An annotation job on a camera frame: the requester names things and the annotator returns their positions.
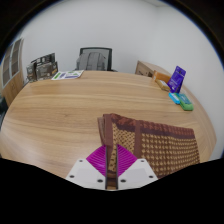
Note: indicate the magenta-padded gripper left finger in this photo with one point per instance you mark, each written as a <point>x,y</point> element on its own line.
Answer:
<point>96,160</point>

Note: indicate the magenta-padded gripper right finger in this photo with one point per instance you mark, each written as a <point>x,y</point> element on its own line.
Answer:
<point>126,160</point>

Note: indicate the brown patterned towel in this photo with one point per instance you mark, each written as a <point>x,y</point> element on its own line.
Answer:
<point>160,146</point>

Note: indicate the small blue box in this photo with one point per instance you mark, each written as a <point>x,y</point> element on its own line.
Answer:
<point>174,98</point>

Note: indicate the small tan box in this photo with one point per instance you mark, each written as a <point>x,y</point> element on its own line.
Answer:
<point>163,86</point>

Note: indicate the green box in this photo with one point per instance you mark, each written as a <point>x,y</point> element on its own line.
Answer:
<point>186,102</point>

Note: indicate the orange box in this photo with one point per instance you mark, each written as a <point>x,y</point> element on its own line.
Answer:
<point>161,77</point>

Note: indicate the white and green leaflet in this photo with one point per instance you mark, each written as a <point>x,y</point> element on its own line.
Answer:
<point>67,74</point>

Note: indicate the low wooden sideboard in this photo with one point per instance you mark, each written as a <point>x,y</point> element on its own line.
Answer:
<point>143,68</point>

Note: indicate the purple standing package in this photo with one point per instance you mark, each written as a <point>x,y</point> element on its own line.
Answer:
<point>176,80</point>

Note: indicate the grey backpack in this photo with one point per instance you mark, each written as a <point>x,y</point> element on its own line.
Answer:
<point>90,61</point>

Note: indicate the black mesh office chair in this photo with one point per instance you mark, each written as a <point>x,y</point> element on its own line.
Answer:
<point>108,58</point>

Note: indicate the large dark printed carton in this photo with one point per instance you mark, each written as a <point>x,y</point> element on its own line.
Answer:
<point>46,68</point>

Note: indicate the black padded office chair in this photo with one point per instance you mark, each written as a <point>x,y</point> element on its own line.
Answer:
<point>2,110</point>

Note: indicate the small dark printed carton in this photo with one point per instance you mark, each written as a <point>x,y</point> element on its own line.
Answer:
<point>31,72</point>

